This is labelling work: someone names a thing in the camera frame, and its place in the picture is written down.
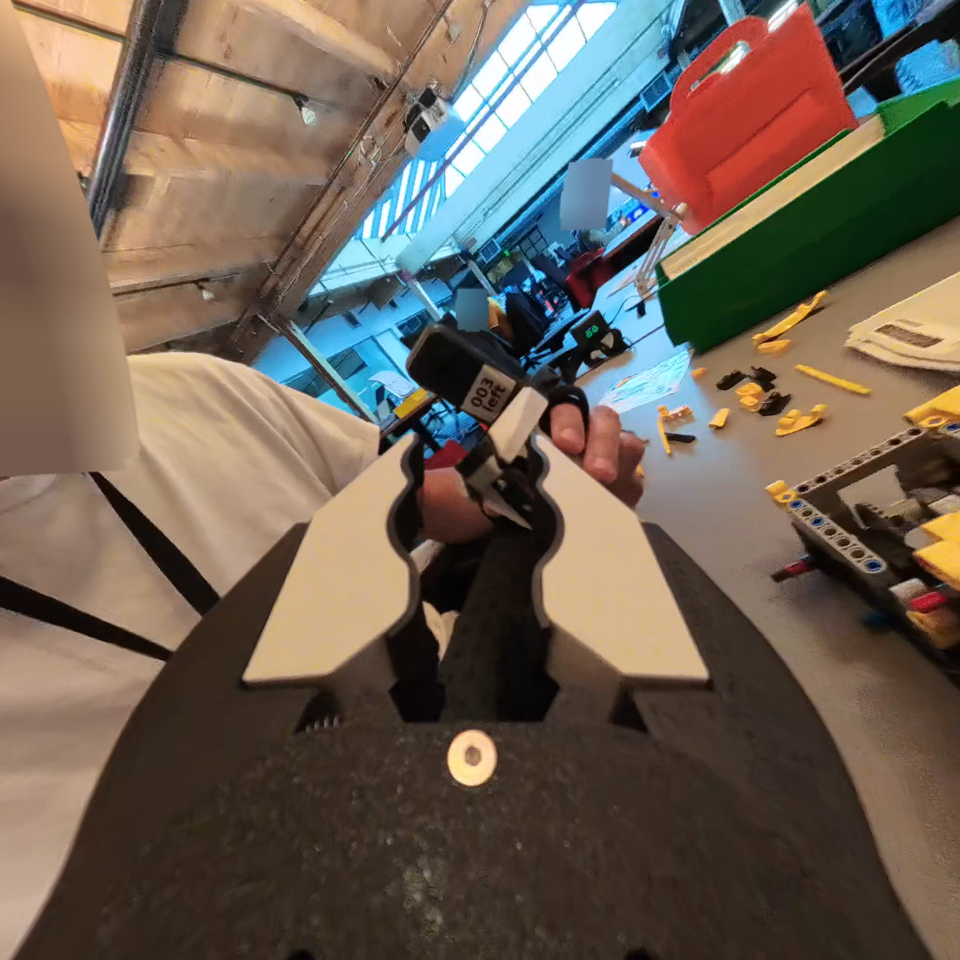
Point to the person's left hand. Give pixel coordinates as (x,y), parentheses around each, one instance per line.
(607,457)

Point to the black device green lights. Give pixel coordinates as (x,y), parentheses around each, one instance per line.
(592,336)

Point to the ceiling spot lamp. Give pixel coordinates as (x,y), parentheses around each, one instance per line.
(306,112)
(206,291)

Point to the ceiling camera unit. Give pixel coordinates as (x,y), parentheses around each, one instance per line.
(420,124)

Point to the person's left forearm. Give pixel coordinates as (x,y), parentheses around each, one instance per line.
(446,517)

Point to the person's white shirt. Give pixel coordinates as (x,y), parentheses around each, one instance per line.
(225,450)

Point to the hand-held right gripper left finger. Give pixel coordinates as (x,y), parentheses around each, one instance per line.
(330,585)

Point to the red office chair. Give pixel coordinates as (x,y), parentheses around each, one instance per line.
(585,277)

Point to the red plastic carry case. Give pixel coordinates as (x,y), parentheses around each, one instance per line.
(757,135)

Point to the green storage bin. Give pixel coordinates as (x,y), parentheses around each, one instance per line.
(787,277)

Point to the scattered yellow black bricks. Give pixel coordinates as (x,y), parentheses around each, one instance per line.
(799,422)

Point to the partly built toy brick car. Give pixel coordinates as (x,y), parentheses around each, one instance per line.
(832,536)

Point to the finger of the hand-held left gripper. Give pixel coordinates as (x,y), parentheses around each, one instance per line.
(521,424)
(484,480)

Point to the colourful printed leaflet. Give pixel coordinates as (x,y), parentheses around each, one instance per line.
(652,382)

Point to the closed instruction booklet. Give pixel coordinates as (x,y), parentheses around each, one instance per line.
(915,330)

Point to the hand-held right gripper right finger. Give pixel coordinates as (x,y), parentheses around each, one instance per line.
(622,592)

